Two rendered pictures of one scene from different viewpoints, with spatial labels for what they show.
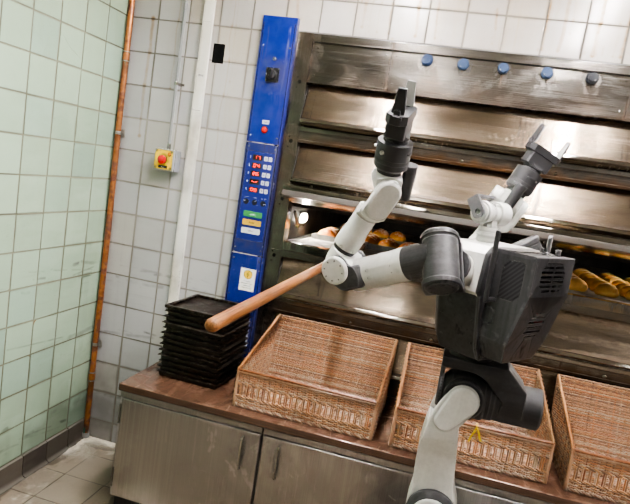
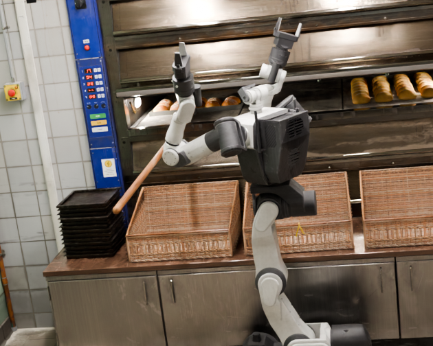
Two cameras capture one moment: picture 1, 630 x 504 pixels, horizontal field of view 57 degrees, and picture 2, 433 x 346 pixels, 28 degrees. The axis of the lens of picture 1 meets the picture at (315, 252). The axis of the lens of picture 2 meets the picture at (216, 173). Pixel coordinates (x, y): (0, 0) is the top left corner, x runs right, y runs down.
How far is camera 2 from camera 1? 2.20 m
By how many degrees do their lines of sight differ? 8
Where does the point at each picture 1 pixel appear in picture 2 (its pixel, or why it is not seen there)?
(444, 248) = (227, 130)
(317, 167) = (137, 65)
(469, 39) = not seen: outside the picture
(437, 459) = (265, 249)
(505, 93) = not seen: outside the picture
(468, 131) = (244, 9)
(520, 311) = (279, 152)
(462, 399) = (267, 209)
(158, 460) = (88, 317)
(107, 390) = (20, 287)
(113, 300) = (3, 215)
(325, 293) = not seen: hidden behind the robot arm
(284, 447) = (174, 279)
